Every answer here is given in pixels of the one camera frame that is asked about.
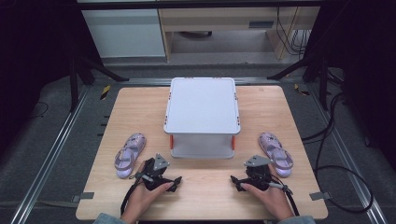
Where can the yellow black floor tape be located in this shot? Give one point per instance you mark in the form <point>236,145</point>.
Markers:
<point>105,92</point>
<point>301,90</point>

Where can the person's left hand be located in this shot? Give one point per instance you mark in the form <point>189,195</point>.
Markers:
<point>141,202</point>

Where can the person's right hand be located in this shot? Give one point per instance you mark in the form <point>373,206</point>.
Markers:
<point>274,202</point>

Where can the white plastic shoe box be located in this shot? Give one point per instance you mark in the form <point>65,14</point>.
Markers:
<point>202,105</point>

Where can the aluminium floor rail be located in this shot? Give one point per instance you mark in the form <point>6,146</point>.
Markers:
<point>348,161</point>
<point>46,161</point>

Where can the purple child sandal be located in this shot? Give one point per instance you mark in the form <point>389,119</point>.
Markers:
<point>129,155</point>
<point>276,154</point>

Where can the black metal stand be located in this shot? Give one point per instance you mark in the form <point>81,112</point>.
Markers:
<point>74,84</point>
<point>323,81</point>

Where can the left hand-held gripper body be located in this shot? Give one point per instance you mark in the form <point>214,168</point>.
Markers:
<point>154,174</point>

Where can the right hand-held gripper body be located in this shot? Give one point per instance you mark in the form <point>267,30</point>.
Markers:
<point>257,175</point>

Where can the white cabinet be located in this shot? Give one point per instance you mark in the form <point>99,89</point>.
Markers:
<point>124,32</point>

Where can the grey metal table bracket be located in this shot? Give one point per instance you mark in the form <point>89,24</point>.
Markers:
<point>320,196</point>
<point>84,196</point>

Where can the light wooden desk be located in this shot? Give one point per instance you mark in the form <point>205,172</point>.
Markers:
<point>218,18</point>

